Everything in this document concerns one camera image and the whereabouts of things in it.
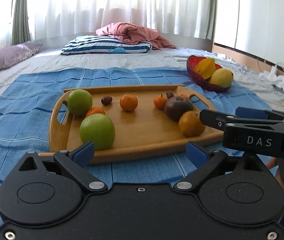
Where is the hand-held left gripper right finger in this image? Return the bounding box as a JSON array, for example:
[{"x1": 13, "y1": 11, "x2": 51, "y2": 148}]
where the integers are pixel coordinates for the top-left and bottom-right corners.
[{"x1": 173, "y1": 141, "x2": 272, "y2": 193}]

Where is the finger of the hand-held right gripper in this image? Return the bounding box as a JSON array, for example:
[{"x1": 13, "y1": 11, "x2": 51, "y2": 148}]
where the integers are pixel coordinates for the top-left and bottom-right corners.
[
  {"x1": 235, "y1": 106, "x2": 284, "y2": 125},
  {"x1": 199, "y1": 108, "x2": 284, "y2": 132}
]

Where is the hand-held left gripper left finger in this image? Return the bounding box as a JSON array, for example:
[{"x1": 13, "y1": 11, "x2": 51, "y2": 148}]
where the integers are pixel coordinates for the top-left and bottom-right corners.
[{"x1": 12, "y1": 141, "x2": 109, "y2": 193}]

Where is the orange brown round fruit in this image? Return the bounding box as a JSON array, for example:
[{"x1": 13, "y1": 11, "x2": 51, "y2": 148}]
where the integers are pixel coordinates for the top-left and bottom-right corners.
[{"x1": 178, "y1": 110, "x2": 206, "y2": 138}]

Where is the green apple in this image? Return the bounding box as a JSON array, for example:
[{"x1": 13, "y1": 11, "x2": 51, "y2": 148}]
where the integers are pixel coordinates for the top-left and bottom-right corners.
[
  {"x1": 68, "y1": 89, "x2": 93, "y2": 117},
  {"x1": 79, "y1": 113, "x2": 116, "y2": 150}
]

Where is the dark purple fruit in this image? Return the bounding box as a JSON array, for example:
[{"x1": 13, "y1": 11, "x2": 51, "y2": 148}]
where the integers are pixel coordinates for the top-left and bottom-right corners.
[{"x1": 164, "y1": 96, "x2": 194, "y2": 123}]

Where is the small orange tangerine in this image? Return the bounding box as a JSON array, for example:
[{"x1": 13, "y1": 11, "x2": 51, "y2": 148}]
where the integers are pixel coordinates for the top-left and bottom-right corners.
[{"x1": 153, "y1": 94, "x2": 169, "y2": 110}]

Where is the wooden tray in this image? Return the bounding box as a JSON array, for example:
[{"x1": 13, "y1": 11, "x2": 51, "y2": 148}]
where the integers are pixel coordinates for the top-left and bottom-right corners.
[{"x1": 39, "y1": 85, "x2": 224, "y2": 165}]

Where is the person's right hand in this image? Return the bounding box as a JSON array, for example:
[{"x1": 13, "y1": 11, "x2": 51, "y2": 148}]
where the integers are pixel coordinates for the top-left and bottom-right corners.
[{"x1": 267, "y1": 157, "x2": 284, "y2": 197}]

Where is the red glass bowl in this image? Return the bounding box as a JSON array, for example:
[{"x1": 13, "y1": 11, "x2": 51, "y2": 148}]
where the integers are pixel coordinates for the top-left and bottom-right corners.
[{"x1": 186, "y1": 55, "x2": 232, "y2": 92}]

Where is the yellow mango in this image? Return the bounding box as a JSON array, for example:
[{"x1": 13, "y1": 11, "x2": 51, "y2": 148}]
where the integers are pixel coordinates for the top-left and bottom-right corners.
[{"x1": 208, "y1": 68, "x2": 233, "y2": 88}]

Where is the yellow starfruit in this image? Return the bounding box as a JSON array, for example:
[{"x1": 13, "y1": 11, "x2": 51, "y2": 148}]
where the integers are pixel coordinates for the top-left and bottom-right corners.
[{"x1": 194, "y1": 58, "x2": 217, "y2": 80}]

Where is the grey bed headboard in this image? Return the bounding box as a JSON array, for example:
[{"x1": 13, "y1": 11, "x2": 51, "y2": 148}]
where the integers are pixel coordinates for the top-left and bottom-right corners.
[{"x1": 31, "y1": 31, "x2": 213, "y2": 52}]

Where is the blue checkered blanket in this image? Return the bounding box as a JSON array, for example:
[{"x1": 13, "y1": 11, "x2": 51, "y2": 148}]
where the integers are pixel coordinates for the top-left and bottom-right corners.
[{"x1": 0, "y1": 66, "x2": 282, "y2": 230}]

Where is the bed with pale sheet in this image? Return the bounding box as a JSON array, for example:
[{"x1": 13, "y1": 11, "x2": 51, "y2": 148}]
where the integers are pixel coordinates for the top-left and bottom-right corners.
[{"x1": 0, "y1": 46, "x2": 284, "y2": 120}]

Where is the white wardrobe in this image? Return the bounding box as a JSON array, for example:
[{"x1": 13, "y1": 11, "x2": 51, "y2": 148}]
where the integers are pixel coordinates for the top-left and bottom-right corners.
[{"x1": 213, "y1": 0, "x2": 284, "y2": 63}]

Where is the blue white striped pillow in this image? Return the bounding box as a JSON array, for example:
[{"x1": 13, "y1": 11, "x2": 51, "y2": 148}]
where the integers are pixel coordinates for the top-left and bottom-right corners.
[{"x1": 61, "y1": 35, "x2": 153, "y2": 55}]

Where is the pink crumpled blanket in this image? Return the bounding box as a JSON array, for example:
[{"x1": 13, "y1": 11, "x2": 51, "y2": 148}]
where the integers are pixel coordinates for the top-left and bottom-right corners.
[{"x1": 95, "y1": 22, "x2": 179, "y2": 52}]

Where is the purple pillow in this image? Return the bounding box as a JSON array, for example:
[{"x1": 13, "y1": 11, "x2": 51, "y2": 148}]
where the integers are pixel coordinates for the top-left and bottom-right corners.
[{"x1": 0, "y1": 42, "x2": 43, "y2": 75}]

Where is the green curtain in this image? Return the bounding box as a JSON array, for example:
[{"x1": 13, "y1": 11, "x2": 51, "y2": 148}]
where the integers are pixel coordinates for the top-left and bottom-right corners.
[{"x1": 11, "y1": 0, "x2": 31, "y2": 46}]

